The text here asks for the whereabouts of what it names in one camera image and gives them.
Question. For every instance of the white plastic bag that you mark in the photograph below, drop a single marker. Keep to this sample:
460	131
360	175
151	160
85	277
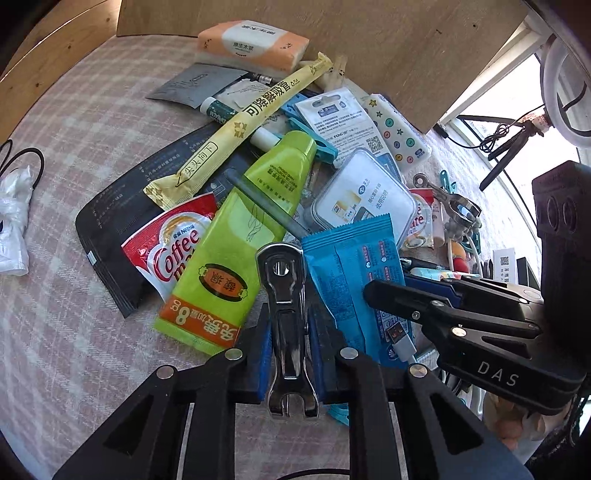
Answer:
14	221

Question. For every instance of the white pouch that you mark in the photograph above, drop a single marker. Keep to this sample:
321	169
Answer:
242	92

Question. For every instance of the red creamer sachet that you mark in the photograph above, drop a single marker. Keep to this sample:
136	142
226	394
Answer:
171	251
422	224

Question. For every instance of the metal spoon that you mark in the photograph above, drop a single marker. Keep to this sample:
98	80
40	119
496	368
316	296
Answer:
263	201

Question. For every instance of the pink plaid blanket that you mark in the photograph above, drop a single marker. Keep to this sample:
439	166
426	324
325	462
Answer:
92	346

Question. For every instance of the black box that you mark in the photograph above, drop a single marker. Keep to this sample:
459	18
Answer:
526	272

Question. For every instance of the yellow straw wrapper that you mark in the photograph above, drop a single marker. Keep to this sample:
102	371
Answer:
240	124

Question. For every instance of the white card package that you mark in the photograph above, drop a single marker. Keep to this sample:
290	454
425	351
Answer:
341	122

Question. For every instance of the wooden headboard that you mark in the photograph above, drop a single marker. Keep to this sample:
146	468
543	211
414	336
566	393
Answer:
46	55

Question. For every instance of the black packet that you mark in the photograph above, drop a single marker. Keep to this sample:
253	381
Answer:
120	221

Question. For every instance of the green hand cream tube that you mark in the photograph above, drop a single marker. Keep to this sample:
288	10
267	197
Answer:
240	240

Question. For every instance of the orange red toy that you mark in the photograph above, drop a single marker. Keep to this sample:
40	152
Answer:
458	263

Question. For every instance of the blue wet wipe packet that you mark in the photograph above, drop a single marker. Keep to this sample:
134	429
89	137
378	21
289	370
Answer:
346	286

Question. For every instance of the black silver pen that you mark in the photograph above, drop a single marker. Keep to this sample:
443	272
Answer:
420	263

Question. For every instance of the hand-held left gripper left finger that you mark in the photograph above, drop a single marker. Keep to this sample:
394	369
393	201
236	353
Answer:
262	355

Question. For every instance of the silver black nail clipper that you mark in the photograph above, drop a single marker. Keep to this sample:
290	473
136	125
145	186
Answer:
286	314

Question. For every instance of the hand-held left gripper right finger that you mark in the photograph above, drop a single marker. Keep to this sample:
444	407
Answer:
321	360

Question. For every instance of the green white toothpaste tube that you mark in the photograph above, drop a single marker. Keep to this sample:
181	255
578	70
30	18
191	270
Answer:
217	109

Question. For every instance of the white printed card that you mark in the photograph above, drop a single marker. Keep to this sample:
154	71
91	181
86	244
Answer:
504	263

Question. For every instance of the grey sachet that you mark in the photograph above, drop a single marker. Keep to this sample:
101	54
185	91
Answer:
194	85

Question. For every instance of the orange white tissue pack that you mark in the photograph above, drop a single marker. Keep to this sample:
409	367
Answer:
251	44

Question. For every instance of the clear plastic box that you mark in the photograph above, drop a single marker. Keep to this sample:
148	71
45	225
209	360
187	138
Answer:
364	194

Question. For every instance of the teal clothespin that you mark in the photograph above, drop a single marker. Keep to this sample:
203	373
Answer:
447	180

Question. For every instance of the star print tissue pack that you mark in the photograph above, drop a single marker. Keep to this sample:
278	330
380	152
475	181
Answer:
397	129

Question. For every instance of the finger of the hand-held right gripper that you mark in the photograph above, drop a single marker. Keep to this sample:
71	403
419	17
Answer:
406	307
443	288

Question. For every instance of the small white tube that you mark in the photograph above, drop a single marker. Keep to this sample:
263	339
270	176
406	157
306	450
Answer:
437	226

